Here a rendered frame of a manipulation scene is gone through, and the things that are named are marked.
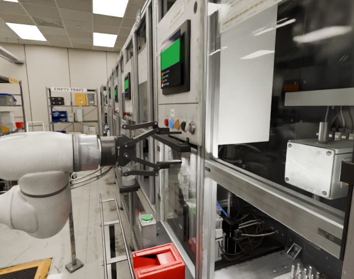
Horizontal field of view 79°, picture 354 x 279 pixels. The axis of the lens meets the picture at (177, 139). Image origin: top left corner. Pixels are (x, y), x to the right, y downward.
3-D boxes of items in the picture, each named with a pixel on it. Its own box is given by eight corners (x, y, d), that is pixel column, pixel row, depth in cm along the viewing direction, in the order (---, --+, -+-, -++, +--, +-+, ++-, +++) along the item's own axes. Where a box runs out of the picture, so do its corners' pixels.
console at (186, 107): (152, 130, 99) (150, 24, 92) (207, 128, 109) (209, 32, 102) (189, 146, 61) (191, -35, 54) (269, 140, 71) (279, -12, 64)
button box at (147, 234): (138, 241, 92) (138, 215, 90) (156, 237, 95) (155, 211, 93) (142, 252, 85) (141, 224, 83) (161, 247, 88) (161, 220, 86)
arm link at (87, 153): (73, 134, 47) (102, 133, 49) (72, 133, 55) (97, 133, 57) (74, 175, 47) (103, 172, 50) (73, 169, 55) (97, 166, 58)
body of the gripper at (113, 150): (101, 171, 50) (139, 167, 55) (100, 134, 50) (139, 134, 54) (97, 166, 57) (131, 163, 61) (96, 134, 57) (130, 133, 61)
